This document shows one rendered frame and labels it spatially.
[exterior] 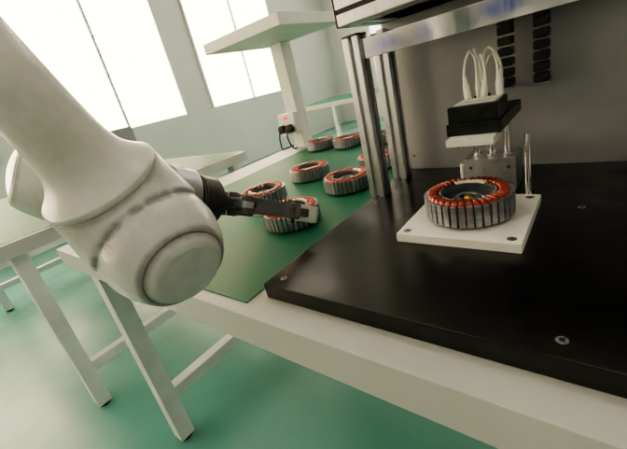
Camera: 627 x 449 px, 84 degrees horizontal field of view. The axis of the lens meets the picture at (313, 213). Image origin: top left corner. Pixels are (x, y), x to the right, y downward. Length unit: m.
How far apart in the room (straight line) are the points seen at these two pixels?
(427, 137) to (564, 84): 0.24
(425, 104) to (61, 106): 0.63
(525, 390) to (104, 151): 0.37
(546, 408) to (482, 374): 0.05
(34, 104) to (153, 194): 0.10
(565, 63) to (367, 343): 0.54
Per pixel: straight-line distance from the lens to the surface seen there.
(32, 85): 0.32
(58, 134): 0.31
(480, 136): 0.52
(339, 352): 0.38
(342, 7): 0.67
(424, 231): 0.49
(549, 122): 0.73
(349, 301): 0.40
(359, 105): 0.64
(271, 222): 0.66
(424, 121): 0.78
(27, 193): 0.46
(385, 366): 0.35
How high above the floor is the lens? 1.00
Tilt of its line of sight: 20 degrees down
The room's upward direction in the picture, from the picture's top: 14 degrees counter-clockwise
